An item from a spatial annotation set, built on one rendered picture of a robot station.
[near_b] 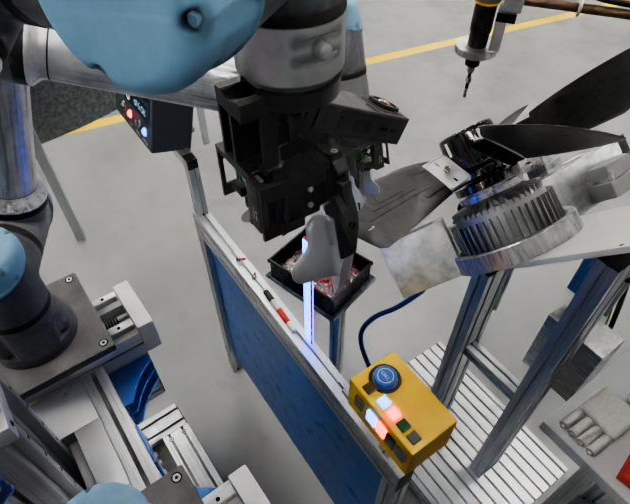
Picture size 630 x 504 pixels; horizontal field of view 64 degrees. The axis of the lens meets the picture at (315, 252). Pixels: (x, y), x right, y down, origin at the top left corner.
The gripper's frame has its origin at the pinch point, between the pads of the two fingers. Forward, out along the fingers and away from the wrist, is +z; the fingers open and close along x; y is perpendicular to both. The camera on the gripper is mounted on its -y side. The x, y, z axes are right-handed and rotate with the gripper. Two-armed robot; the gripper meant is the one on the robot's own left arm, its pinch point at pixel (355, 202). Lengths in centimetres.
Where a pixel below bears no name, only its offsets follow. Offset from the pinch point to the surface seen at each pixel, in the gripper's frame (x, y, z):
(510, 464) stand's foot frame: 43, 5, 120
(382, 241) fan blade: -1.0, 8.4, 4.6
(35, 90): -34, -169, -8
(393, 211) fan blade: 6.3, 3.1, 3.6
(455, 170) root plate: 24.2, 2.1, 2.3
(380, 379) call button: -14.8, 22.1, 19.6
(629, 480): 18, 49, 49
